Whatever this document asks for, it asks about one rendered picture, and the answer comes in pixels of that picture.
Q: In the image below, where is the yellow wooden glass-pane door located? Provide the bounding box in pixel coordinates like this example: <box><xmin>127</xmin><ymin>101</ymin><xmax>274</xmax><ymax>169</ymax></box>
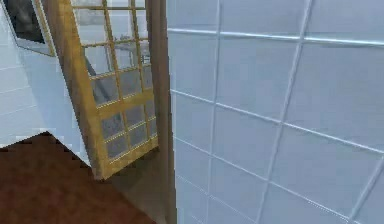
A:
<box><xmin>42</xmin><ymin>0</ymin><xmax>160</xmax><ymax>181</ymax></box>

